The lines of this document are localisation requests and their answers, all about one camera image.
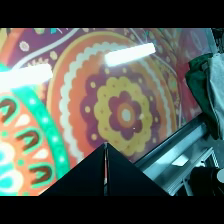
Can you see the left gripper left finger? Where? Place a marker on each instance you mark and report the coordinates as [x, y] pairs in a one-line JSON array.
[[85, 176]]

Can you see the silver frame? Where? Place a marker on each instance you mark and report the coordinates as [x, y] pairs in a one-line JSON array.
[[173, 160]]

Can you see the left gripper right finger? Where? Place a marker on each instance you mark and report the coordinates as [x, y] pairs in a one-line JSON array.
[[128, 176]]

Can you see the dark green garment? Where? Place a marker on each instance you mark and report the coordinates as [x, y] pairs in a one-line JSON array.
[[198, 83]]

